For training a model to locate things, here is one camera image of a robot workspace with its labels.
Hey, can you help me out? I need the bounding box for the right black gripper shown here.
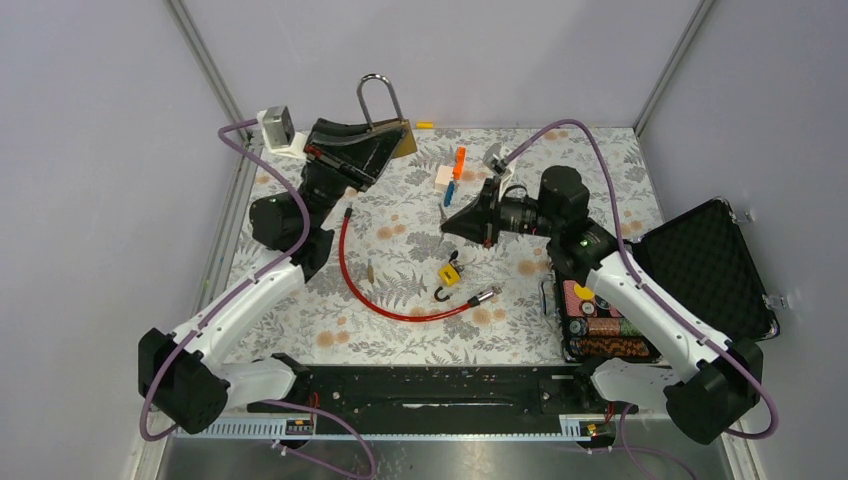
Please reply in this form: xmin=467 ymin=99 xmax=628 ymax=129
xmin=442 ymin=175 xmax=561 ymax=248

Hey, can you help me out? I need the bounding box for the black poker chip case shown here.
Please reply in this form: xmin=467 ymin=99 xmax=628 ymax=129
xmin=555 ymin=197 xmax=780 ymax=363

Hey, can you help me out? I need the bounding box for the orange toy brick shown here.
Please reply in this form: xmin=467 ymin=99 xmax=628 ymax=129
xmin=452 ymin=146 xmax=466 ymax=181

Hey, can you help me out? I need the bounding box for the red cable lock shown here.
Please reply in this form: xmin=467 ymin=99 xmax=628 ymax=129
xmin=338 ymin=207 xmax=502 ymax=323

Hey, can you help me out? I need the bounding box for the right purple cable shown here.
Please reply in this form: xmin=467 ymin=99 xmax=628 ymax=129
xmin=496 ymin=119 xmax=781 ymax=441

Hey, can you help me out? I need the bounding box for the yellow poker chip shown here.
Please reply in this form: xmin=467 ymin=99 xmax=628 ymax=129
xmin=572 ymin=283 xmax=595 ymax=302

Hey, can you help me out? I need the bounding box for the long shackle brass padlock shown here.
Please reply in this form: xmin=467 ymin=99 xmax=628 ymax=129
xmin=356 ymin=73 xmax=418 ymax=158

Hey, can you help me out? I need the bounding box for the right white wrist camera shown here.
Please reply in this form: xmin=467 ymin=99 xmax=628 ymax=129
xmin=483 ymin=143 xmax=514 ymax=198

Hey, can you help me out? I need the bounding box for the yellow padlock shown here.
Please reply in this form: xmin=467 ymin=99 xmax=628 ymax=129
xmin=433 ymin=262 xmax=462 ymax=302

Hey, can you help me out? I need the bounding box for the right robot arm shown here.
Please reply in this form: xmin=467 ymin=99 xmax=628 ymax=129
xmin=440 ymin=166 xmax=779 ymax=444

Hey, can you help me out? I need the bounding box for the floral table mat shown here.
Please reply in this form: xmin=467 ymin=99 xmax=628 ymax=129
xmin=225 ymin=127 xmax=666 ymax=368

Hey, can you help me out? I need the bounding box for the white toy block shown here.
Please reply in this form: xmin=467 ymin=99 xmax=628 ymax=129
xmin=434 ymin=165 xmax=453 ymax=191

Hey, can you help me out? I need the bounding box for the blue toy brick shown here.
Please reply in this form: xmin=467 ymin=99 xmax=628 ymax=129
xmin=443 ymin=181 xmax=457 ymax=207

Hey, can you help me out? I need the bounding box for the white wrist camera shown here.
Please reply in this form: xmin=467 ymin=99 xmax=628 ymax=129
xmin=256 ymin=105 xmax=307 ymax=160
xmin=483 ymin=143 xmax=514 ymax=198

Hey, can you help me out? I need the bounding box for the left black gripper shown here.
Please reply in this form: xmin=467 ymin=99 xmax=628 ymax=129
xmin=299 ymin=119 xmax=410 ymax=230

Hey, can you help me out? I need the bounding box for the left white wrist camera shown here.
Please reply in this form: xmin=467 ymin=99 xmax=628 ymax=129
xmin=256 ymin=105 xmax=307 ymax=160

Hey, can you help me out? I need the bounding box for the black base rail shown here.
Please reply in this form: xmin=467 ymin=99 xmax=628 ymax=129
xmin=247 ymin=365 xmax=625 ymax=441

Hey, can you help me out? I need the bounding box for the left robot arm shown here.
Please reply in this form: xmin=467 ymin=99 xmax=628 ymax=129
xmin=138 ymin=118 xmax=409 ymax=441

